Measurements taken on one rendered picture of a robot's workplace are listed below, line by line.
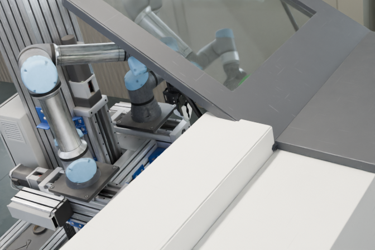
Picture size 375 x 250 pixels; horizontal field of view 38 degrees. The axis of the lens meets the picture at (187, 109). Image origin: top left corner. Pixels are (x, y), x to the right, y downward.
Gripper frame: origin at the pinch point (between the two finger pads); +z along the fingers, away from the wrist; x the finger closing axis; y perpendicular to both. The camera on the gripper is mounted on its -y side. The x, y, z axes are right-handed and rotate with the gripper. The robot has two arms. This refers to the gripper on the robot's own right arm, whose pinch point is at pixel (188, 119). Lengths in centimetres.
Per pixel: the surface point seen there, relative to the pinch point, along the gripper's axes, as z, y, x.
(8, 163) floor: 122, 241, -34
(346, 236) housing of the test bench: -21, -89, 52
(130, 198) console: -33, -43, 72
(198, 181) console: -33, -55, 60
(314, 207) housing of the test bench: -25, -80, 50
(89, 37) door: 61, 232, -146
